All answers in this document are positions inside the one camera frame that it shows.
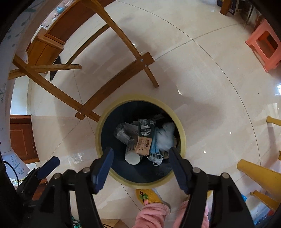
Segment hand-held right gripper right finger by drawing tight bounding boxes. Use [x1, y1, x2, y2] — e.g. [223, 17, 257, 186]
[168, 147, 256, 228]

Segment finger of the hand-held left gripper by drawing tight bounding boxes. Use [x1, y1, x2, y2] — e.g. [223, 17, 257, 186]
[16, 156, 60, 200]

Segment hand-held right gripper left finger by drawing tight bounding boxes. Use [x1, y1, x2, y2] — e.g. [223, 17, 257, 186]
[27, 147, 115, 228]

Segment checkered paper cup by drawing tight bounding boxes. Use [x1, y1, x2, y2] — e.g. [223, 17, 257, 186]
[125, 143, 141, 165]

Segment blue face mask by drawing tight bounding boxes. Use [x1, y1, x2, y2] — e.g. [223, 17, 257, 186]
[147, 127, 164, 166]

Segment white tissue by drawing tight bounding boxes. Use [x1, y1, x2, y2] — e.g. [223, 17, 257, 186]
[157, 122, 176, 149]

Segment black bin with yellow rim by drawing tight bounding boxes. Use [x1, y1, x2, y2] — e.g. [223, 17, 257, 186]
[95, 94, 187, 188]

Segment clear plastic wrapper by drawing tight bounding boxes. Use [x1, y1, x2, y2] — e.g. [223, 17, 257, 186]
[114, 123, 138, 145]

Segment brown printed packet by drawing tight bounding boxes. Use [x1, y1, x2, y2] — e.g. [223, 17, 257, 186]
[134, 135, 153, 156]

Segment black printed packet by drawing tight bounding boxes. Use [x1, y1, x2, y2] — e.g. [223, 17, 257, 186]
[138, 118, 156, 136]

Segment brown wooden door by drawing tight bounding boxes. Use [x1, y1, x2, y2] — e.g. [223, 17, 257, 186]
[10, 115, 40, 164]

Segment yellow embroidered slipper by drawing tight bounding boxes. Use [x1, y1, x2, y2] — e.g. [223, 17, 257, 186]
[135, 188, 172, 212]

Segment person's pink trouser legs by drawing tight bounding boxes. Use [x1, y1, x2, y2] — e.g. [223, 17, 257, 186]
[135, 198, 211, 228]

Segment brown cardboard piece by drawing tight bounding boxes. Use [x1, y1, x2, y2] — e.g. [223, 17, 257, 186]
[102, 219, 130, 228]

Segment yellow plastic chair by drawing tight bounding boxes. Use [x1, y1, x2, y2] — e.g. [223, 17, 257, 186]
[237, 116, 281, 212]

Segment small wooden side cabinet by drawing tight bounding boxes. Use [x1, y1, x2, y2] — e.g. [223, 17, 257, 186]
[27, 33, 65, 66]

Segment wooden folding table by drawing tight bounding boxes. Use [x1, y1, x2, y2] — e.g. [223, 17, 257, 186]
[9, 0, 159, 122]

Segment orange plastic stool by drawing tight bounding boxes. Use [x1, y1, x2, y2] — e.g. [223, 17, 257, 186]
[245, 19, 281, 73]

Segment dark printed carton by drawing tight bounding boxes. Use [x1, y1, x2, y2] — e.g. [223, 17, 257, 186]
[217, 0, 240, 16]

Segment children's wall poster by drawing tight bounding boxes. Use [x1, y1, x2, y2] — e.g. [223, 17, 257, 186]
[3, 153, 30, 185]

